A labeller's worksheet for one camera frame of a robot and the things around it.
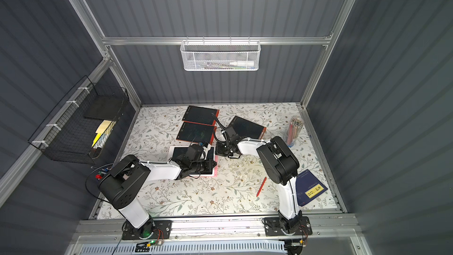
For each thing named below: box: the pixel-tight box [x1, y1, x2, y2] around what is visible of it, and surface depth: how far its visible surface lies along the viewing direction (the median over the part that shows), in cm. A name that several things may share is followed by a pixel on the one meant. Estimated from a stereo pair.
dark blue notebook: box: [295, 168, 328, 207], surface depth 84 cm
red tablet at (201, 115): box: [181, 105, 220, 126], surface depth 120 cm
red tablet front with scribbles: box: [175, 121, 218, 145], surface depth 108 cm
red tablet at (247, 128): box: [228, 115, 267, 140], surface depth 113 cm
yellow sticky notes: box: [91, 119, 113, 148], surface depth 75 cm
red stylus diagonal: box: [255, 176, 268, 198], surface depth 86 cm
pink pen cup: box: [94, 167, 109, 181], surface depth 78 cm
